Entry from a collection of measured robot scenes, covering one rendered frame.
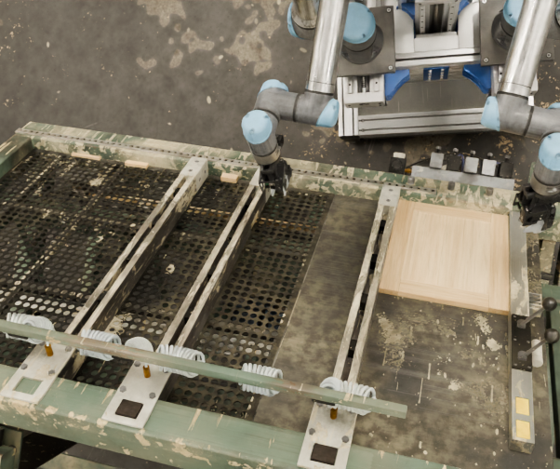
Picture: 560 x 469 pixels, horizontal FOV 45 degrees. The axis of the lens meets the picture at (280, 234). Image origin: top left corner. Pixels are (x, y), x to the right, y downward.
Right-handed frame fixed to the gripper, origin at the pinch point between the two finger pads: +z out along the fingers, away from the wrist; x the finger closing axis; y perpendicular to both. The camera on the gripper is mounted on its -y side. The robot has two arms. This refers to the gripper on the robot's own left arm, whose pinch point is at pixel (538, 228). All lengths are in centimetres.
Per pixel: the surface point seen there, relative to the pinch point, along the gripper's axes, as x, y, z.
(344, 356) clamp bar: 23, 59, 3
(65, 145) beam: -98, 143, 32
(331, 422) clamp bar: 43, 66, -9
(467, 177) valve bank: -52, -3, 44
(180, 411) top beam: 34, 99, -11
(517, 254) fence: -8.3, -2.7, 28.2
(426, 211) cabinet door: -36, 17, 36
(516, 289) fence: 6.2, 4.2, 22.0
